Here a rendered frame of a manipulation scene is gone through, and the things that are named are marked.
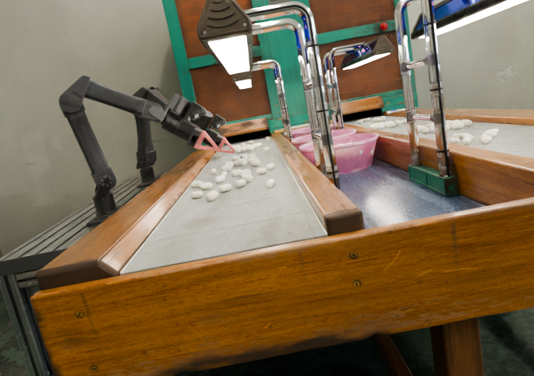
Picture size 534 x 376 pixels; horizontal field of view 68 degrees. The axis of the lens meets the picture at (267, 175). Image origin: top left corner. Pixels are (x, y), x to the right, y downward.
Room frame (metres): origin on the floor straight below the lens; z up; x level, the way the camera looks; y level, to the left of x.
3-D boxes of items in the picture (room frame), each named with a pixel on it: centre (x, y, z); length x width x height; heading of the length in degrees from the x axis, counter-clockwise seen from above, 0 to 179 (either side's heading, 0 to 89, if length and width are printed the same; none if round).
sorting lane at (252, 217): (1.43, 0.08, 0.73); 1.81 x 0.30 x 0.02; 0
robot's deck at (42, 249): (1.59, 0.30, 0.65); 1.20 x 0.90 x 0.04; 2
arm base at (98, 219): (1.28, 0.54, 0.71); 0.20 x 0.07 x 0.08; 2
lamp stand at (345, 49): (1.87, -0.46, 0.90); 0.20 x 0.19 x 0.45; 0
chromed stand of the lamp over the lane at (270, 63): (1.87, -0.06, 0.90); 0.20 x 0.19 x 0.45; 0
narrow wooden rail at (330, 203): (1.44, -0.09, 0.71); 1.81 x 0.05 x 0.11; 0
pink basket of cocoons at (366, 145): (1.32, -0.26, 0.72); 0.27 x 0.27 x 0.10
